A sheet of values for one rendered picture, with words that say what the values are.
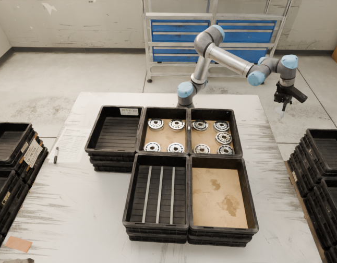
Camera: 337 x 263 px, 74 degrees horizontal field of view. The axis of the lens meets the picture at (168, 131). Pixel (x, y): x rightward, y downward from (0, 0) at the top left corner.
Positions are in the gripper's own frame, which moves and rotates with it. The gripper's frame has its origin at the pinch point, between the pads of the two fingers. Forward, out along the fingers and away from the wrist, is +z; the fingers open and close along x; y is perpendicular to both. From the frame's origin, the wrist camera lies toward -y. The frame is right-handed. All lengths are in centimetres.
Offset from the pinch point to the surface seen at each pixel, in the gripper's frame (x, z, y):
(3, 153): 127, 1, 171
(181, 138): 46, 3, 48
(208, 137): 33.8, 7.0, 35.5
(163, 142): 56, 0, 55
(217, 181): 58, 9, 14
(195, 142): 42, 5, 39
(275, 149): 4.9, 31.0, 3.0
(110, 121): 64, -10, 95
